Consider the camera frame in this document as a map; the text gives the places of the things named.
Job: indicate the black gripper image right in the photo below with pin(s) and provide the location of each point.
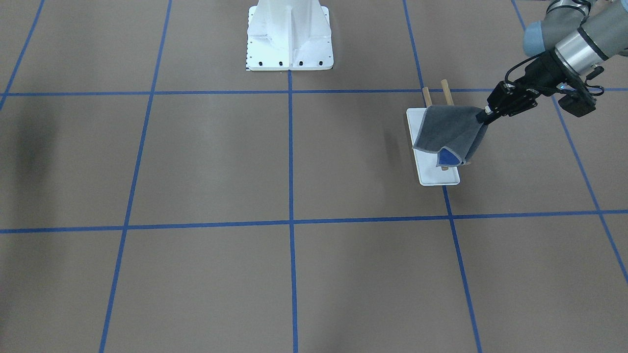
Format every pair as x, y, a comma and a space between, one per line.
541, 71

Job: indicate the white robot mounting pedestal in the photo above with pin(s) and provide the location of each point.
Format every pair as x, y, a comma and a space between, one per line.
289, 35

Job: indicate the grey blue microfibre towel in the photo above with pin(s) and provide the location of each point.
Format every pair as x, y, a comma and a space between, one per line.
430, 138

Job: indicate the white towel rack base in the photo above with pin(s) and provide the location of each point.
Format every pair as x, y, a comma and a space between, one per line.
429, 174

